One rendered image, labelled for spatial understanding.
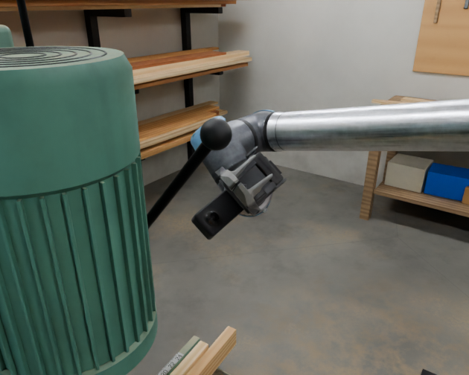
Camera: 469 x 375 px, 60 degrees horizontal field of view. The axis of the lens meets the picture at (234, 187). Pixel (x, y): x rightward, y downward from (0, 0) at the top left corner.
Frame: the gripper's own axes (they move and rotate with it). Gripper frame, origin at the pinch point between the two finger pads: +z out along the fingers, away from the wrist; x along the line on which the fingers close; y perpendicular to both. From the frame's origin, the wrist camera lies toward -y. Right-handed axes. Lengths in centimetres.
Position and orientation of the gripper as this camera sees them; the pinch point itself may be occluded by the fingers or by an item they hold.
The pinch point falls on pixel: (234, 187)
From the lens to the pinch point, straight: 55.0
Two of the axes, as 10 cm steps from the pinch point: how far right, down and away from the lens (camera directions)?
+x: 6.6, 7.4, -1.0
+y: 7.5, -6.6, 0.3
